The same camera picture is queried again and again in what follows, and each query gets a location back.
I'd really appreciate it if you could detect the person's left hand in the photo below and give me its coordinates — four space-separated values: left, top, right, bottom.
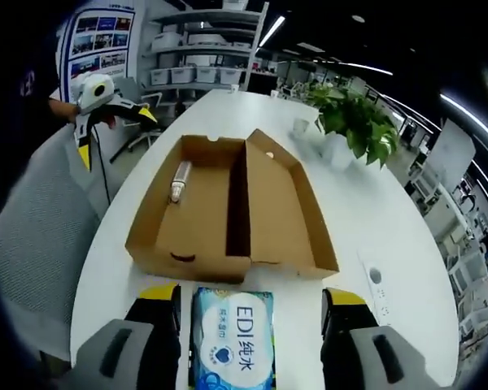
60 101 82 124

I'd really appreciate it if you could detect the small white tube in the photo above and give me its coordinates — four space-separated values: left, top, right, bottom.
168 160 193 206

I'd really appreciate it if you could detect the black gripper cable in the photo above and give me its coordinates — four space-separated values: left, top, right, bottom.
91 125 111 204

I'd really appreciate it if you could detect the blue white wet wipes pack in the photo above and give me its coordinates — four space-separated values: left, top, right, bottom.
189 286 277 390

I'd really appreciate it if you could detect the green potted plant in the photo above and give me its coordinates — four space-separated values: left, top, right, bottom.
304 83 402 169

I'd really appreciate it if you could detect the person's dark shirt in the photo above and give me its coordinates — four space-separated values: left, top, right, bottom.
0 52 64 136

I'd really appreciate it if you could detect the row of white storage bins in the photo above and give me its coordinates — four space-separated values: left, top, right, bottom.
149 64 246 87

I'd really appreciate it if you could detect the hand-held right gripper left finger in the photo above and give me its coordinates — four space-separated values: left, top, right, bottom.
75 284 183 390

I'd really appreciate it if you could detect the row of white office chairs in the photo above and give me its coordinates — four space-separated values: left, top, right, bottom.
406 154 488 339

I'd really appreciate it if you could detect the brown cardboard shoe box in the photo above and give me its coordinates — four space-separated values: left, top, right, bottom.
124 128 341 285

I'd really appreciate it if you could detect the metal storage shelf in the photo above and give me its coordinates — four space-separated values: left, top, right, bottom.
142 0 270 111

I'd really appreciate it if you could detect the wall poster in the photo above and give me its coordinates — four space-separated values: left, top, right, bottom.
67 11 134 79

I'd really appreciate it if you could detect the grey mesh office chair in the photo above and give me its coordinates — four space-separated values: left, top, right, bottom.
0 128 119 390

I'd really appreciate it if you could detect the white table socket strip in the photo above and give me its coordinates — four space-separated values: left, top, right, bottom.
359 259 396 327

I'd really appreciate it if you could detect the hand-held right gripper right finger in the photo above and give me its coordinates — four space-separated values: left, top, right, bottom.
320 286 432 390

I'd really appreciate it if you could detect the white swivel chair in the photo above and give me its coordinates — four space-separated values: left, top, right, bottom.
109 76 164 164

